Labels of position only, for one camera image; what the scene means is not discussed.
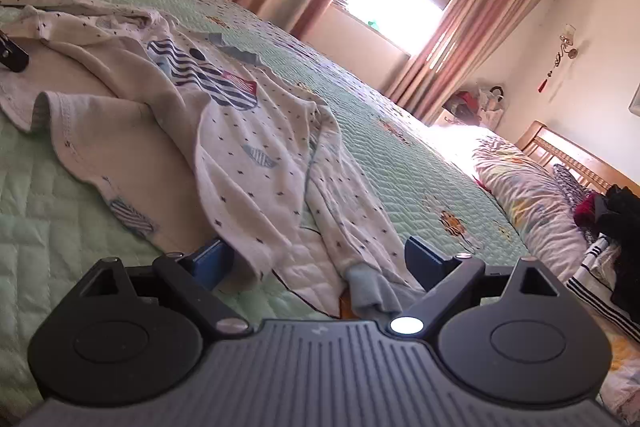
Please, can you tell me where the glass wall lamp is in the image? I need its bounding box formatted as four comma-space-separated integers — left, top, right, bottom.
559, 24, 578, 58

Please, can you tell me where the white plastic bag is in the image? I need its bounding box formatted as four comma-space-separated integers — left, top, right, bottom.
477, 86, 507, 128

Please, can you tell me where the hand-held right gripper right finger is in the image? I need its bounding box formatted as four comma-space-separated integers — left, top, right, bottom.
389, 234, 566, 338

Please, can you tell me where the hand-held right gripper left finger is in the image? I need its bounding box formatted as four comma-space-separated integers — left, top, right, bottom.
80, 237, 251, 339

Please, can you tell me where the dark patterned cloth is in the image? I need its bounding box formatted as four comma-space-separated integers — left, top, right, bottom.
552, 163, 588, 202

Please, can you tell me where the floral pillow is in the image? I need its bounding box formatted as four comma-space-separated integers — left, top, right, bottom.
472, 129, 588, 285

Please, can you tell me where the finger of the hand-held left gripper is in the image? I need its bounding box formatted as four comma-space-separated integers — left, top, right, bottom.
0, 29, 30, 74

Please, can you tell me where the red garment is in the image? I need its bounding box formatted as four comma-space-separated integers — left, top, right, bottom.
574, 192, 608, 230

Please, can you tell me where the red tassel ornament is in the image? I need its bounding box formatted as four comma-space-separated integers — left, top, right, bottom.
537, 52, 566, 94

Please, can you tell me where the green bee-print quilt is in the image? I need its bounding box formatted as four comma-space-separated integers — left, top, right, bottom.
0, 0, 531, 413

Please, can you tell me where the white patterned long-sleeve shirt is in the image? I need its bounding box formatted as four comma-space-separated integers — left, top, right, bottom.
0, 0, 426, 320

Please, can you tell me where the wooden headboard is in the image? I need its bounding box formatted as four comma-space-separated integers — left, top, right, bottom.
517, 121, 640, 198

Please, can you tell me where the red bag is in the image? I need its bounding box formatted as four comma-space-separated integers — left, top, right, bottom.
447, 92, 481, 115

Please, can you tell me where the black white striped garment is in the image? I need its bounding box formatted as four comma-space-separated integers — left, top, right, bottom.
565, 237, 640, 343

